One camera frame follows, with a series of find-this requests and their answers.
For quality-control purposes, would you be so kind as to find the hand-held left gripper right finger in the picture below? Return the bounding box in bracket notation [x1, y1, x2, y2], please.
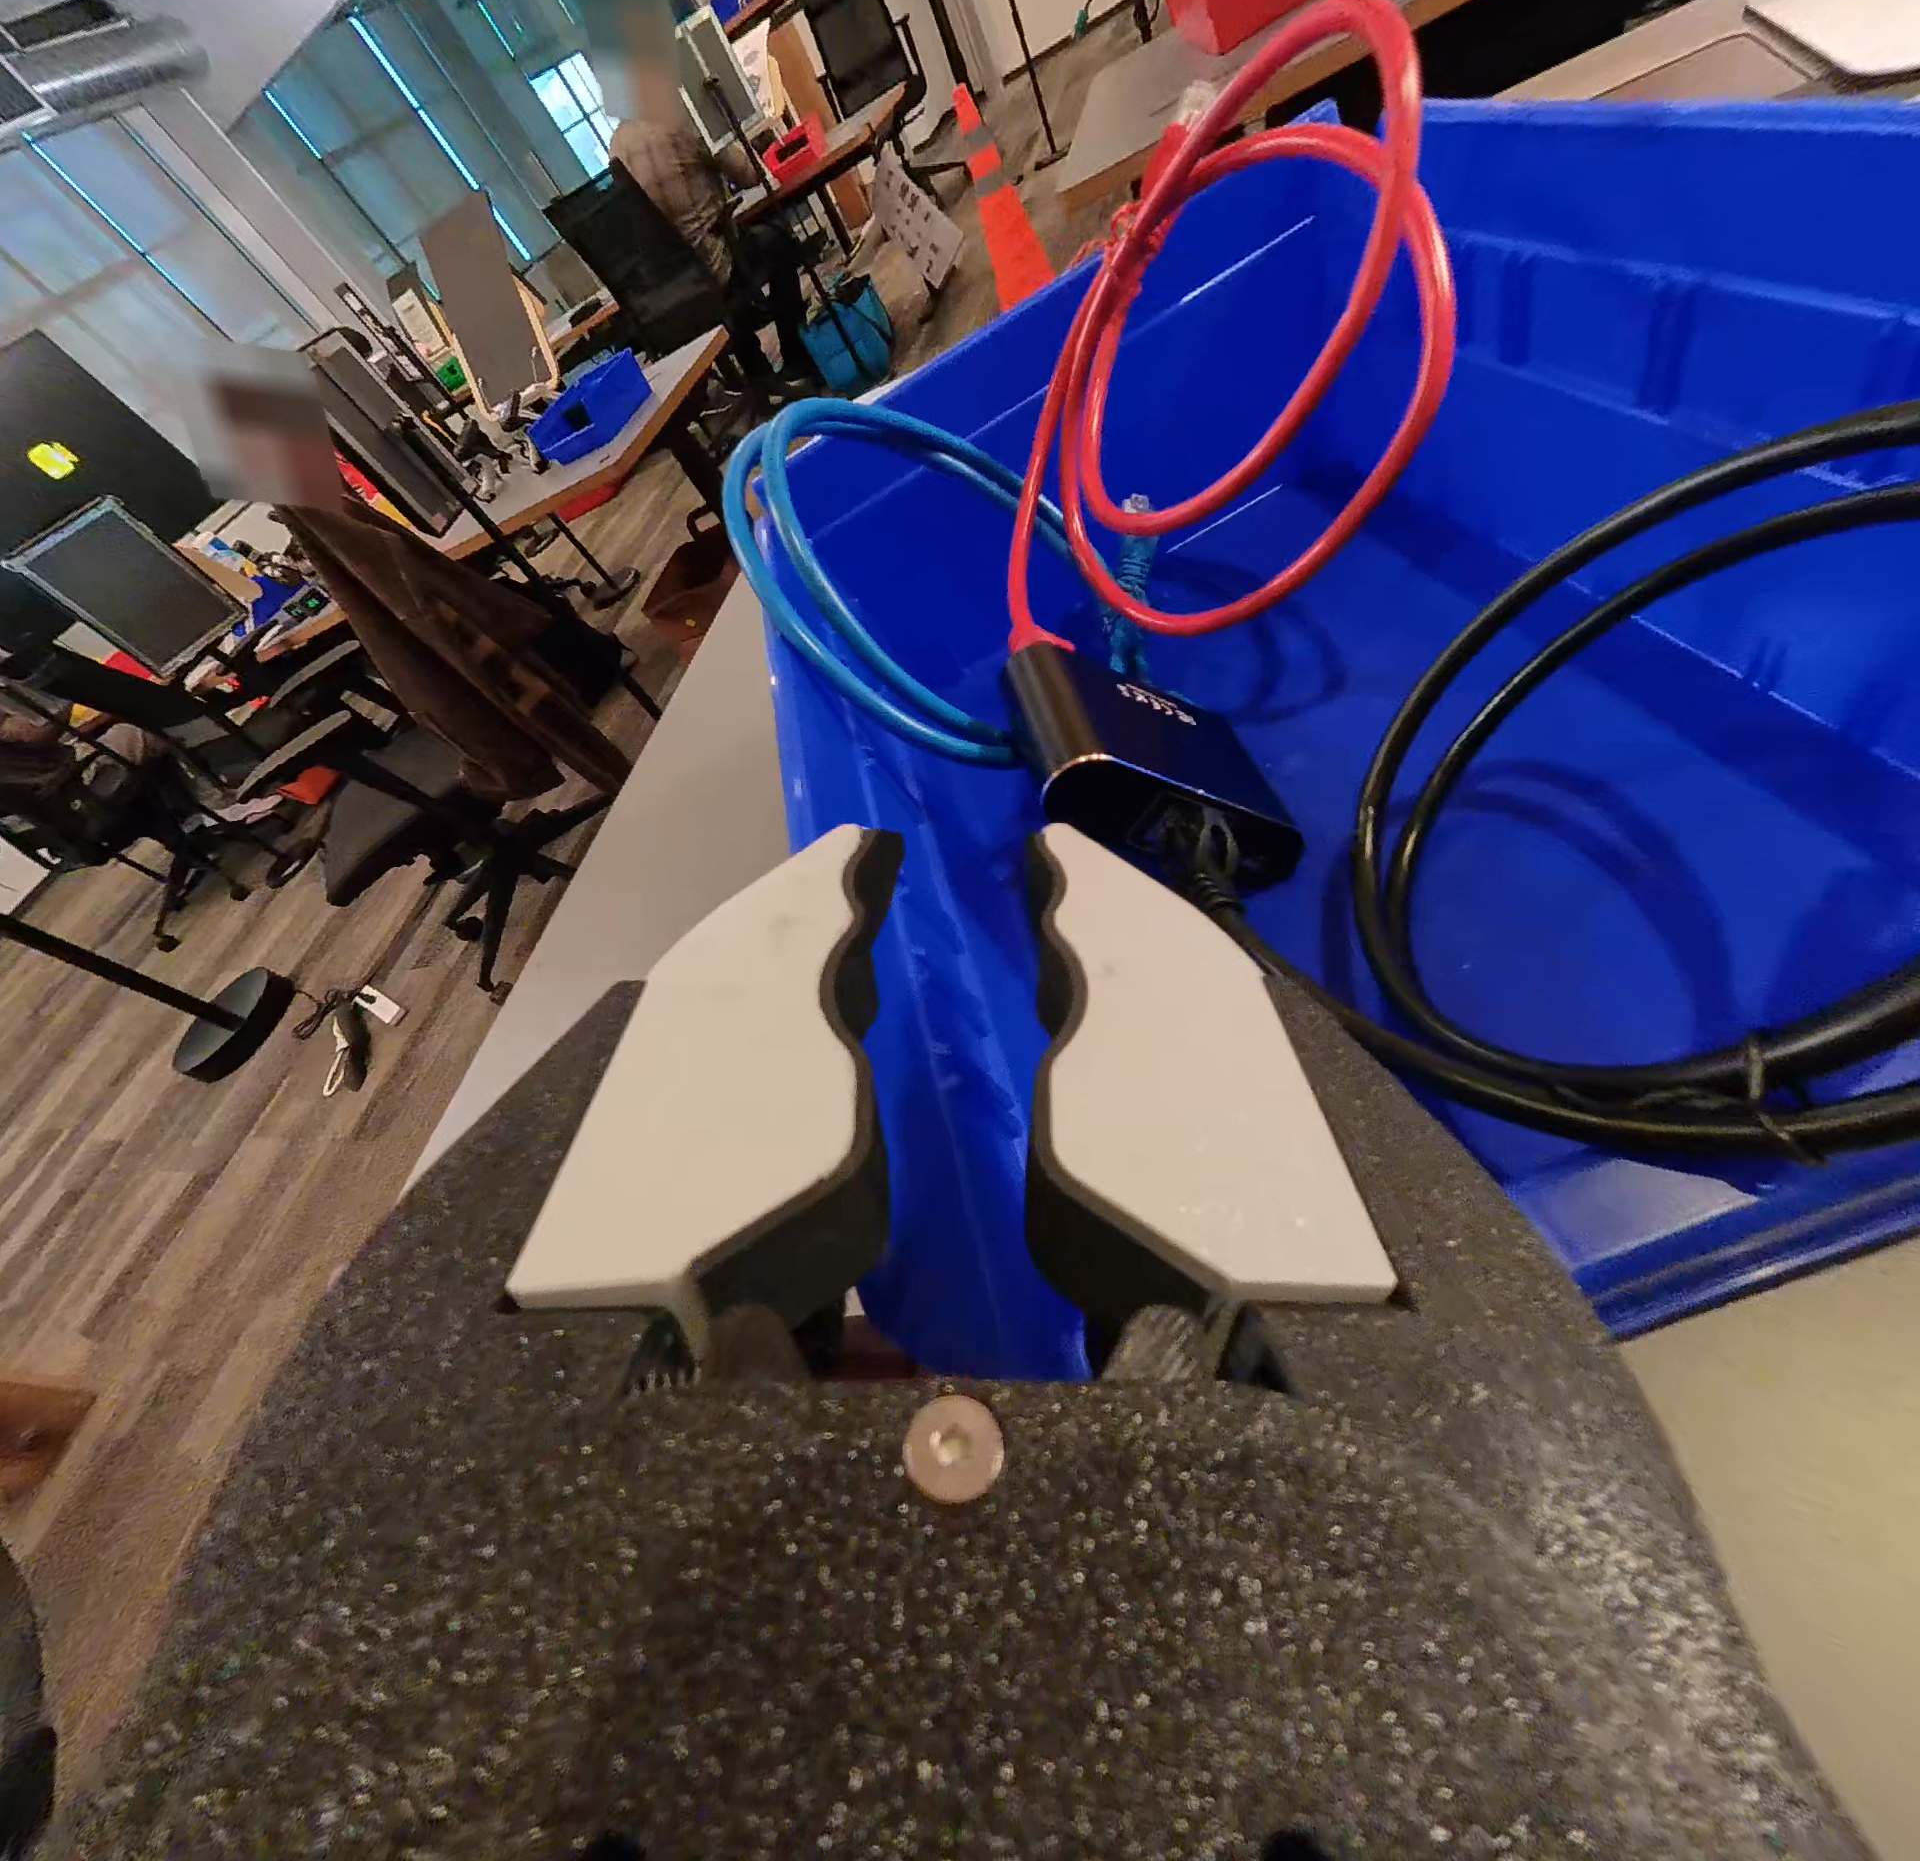
[1024, 821, 1401, 1351]

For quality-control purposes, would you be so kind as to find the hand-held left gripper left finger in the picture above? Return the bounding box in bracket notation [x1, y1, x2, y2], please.
[505, 822, 907, 1339]

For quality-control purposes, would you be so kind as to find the black ethernet adapter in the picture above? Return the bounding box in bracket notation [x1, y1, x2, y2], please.
[1002, 643, 1306, 891]

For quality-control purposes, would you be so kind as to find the large blue plastic bin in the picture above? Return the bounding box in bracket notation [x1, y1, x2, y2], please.
[751, 94, 1920, 1382]

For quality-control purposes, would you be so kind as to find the black round-base stand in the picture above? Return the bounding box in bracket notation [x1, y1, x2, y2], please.
[0, 908, 297, 1081]

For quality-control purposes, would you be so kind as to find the grey-top office desk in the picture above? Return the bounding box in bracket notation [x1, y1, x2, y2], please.
[436, 328, 733, 561]

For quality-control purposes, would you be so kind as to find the small blue plastic bin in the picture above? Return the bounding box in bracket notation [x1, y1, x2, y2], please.
[528, 350, 655, 466]

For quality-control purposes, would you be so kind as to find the teal bag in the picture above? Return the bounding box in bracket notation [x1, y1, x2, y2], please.
[803, 278, 898, 393]

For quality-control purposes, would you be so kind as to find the tilted computer monitor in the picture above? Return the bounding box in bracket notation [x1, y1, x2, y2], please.
[0, 495, 250, 677]

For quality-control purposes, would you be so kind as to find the grey monitor back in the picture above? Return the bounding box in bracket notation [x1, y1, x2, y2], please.
[418, 188, 542, 407]

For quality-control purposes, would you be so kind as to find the black mesh office chair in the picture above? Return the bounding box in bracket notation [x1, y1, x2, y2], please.
[545, 176, 725, 364]

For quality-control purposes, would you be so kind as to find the orange traffic cone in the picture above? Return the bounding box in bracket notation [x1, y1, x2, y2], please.
[949, 83, 1063, 313]

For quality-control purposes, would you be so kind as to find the white sign board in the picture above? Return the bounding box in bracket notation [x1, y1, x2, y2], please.
[877, 150, 970, 292]

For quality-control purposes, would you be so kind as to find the long wooden workbench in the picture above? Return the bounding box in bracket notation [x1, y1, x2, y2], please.
[1053, 0, 1585, 212]

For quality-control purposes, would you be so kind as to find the white flat pad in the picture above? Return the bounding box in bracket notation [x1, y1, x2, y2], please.
[1744, 0, 1920, 93]

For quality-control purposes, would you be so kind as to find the power adapter with cable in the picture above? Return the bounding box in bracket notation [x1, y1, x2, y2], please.
[293, 983, 407, 1098]

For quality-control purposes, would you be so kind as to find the thick black cable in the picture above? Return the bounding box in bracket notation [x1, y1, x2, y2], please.
[1193, 398, 1920, 1164]

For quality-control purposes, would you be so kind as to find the blue ethernet cable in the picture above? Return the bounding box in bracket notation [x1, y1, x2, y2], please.
[722, 395, 1173, 767]

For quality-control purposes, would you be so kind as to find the large black wall screen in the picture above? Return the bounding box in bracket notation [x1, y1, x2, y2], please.
[0, 331, 212, 542]

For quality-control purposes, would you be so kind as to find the red ethernet cable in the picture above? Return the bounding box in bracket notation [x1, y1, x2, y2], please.
[1010, 0, 1460, 659]

